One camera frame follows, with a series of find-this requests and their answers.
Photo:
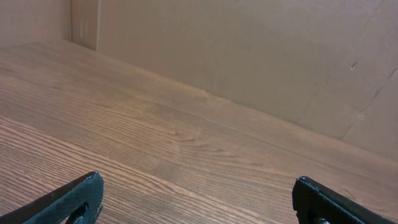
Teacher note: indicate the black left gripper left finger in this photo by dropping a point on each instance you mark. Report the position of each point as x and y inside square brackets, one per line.
[79, 201]

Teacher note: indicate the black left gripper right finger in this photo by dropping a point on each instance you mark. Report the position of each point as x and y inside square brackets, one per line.
[314, 204]

